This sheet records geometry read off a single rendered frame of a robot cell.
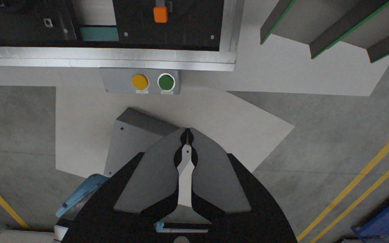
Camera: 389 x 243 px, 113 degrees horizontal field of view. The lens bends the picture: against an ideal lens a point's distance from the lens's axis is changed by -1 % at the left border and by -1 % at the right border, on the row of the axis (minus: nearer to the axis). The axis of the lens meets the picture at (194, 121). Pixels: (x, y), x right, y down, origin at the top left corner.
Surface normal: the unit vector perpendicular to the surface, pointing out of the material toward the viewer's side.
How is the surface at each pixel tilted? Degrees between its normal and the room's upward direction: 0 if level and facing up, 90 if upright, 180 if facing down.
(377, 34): 45
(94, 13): 0
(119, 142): 1
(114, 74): 0
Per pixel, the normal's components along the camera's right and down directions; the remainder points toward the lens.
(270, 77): 0.02, 0.47
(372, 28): -0.14, 0.94
